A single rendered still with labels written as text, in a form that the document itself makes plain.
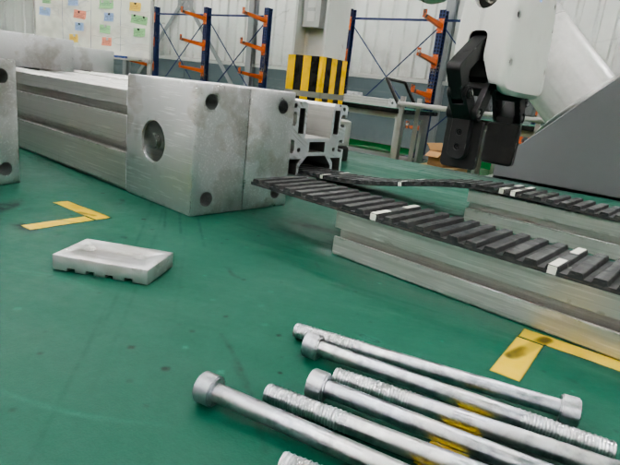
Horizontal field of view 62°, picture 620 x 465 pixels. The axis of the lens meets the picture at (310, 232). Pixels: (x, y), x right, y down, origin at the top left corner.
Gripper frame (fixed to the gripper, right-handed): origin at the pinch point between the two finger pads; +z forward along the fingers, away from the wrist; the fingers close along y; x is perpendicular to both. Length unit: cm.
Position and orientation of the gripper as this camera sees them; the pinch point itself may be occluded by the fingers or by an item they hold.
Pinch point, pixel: (480, 152)
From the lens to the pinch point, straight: 49.9
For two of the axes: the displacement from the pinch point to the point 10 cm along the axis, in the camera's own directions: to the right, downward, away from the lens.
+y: 6.6, -1.3, 7.4
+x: -7.4, -2.6, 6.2
